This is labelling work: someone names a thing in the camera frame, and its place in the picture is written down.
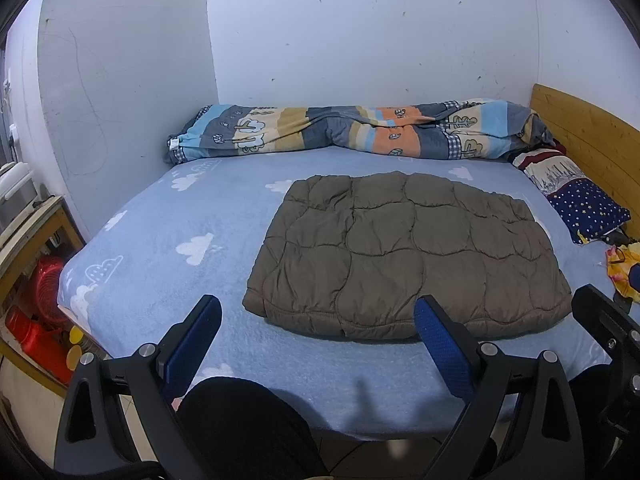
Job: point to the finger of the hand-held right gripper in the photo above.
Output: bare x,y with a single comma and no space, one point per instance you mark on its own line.
605,320

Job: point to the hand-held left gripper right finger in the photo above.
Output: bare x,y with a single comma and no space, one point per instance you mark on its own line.
445,355

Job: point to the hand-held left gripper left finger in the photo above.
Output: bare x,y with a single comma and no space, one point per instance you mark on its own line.
192,345

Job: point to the olive quilted hooded jacket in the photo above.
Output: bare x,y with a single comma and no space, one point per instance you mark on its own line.
400,250

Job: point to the yellow floral cloth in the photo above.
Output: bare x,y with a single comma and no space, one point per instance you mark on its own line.
622,270

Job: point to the bed with blue cloud sheet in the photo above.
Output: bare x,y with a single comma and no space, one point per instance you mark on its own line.
150,240

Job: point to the navy star print pillow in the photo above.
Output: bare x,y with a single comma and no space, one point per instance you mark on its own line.
587,207

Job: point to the yellow lids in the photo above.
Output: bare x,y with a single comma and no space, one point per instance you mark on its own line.
75,347

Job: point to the round red basket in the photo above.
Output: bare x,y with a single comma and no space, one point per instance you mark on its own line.
47,287

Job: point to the red plastic crate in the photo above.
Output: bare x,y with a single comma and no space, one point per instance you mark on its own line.
35,342

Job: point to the striped red white pillow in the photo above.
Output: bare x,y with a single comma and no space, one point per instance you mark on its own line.
547,170

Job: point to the wooden headboard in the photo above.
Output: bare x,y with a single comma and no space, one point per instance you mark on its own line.
590,130

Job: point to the wooden shelf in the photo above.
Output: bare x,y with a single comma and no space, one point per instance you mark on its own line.
35,230

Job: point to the white appliance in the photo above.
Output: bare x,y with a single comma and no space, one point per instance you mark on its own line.
12,185

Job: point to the patchwork tree print quilt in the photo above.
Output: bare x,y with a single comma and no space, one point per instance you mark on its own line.
350,125

